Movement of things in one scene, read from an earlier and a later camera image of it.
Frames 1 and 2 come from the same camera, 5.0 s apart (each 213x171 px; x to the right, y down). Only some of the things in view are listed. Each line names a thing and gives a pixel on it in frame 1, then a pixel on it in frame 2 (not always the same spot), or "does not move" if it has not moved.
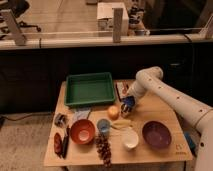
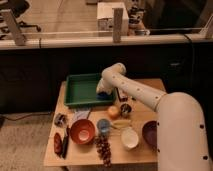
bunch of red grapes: (103, 148) does not move
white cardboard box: (105, 16) does not move
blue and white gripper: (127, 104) → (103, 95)
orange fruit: (113, 112) does not move
